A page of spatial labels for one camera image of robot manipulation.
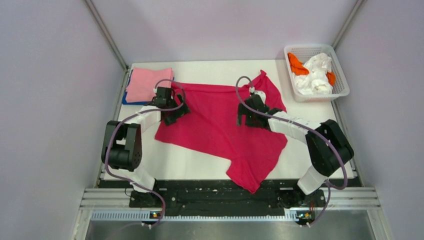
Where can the white plastic basket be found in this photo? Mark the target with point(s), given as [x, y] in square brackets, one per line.
[304, 52]

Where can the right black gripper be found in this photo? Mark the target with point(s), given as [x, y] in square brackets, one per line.
[243, 110]

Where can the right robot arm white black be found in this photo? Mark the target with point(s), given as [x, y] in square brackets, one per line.
[328, 147]

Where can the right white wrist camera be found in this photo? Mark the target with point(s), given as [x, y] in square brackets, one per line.
[261, 94]

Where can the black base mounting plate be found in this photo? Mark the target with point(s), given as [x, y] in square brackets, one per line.
[218, 198]

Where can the white t shirt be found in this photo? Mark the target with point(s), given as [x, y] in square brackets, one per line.
[312, 85]

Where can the orange t shirt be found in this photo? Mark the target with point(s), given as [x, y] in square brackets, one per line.
[320, 63]

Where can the magenta t shirt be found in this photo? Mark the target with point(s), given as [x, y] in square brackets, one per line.
[211, 128]

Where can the grey cable duct rail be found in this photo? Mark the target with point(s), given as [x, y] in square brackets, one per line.
[148, 216]

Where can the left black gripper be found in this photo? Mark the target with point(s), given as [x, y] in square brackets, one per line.
[180, 112]

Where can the folded pink t shirt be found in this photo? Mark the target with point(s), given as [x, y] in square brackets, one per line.
[149, 84]

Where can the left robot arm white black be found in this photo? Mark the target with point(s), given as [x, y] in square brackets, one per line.
[122, 144]

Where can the folded blue t shirt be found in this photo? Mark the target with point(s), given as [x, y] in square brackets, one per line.
[132, 102]

